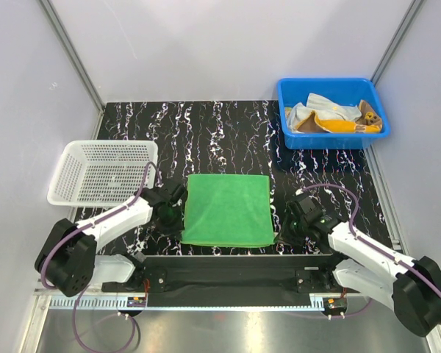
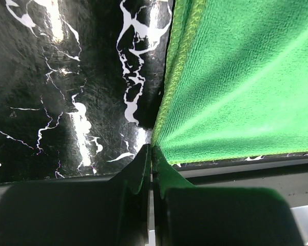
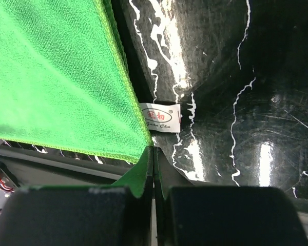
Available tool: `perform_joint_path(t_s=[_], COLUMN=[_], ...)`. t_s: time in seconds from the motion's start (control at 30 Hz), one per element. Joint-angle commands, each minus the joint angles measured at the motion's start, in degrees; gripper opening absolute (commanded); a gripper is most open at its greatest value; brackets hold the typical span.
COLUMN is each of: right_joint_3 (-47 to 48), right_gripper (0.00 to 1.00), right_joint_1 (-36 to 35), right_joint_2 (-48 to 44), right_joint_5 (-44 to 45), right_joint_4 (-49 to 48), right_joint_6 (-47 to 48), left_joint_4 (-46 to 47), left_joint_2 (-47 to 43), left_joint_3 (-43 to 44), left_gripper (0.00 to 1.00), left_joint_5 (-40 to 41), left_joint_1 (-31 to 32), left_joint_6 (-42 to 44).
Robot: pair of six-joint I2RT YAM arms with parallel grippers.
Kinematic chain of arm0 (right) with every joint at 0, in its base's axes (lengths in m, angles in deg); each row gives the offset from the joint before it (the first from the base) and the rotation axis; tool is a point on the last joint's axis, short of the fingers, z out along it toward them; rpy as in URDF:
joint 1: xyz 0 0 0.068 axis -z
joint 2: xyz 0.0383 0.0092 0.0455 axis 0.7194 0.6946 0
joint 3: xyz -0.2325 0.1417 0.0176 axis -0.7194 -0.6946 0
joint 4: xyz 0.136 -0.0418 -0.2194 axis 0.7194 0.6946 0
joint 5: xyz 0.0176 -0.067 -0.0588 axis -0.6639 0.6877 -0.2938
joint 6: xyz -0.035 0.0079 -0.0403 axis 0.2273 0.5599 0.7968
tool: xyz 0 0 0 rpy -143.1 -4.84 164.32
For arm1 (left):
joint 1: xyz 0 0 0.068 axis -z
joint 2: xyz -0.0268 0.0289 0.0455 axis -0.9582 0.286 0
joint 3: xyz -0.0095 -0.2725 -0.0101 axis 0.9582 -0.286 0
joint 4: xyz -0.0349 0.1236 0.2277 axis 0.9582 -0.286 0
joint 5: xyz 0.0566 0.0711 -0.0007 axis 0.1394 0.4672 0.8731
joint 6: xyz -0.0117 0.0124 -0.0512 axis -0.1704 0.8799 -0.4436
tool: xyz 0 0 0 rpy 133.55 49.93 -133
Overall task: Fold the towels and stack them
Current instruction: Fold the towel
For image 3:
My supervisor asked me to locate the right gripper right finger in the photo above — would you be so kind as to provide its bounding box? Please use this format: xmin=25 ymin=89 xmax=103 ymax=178
xmin=153 ymin=148 xmax=308 ymax=245

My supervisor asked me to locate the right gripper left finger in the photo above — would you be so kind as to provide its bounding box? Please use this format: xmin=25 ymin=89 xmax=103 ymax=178
xmin=0 ymin=147 xmax=154 ymax=245

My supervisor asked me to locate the green microfiber towel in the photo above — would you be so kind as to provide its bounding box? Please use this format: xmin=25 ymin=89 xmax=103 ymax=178
xmin=0 ymin=1 xmax=152 ymax=163

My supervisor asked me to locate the white towel label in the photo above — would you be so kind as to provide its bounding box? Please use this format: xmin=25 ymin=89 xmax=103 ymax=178
xmin=140 ymin=103 xmax=181 ymax=133

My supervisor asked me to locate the black marble pattern mat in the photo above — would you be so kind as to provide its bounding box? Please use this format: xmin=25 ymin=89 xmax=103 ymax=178
xmin=0 ymin=1 xmax=308 ymax=200

